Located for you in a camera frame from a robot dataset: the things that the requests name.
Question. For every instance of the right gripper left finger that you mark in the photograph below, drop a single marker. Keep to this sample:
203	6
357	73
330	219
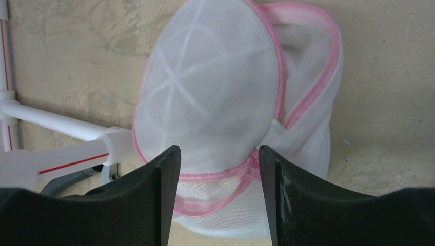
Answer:
135	209

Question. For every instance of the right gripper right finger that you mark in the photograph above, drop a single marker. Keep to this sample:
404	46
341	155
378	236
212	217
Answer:
303	209

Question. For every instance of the pink-trimmed mesh laundry bag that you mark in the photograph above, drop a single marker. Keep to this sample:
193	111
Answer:
224	78

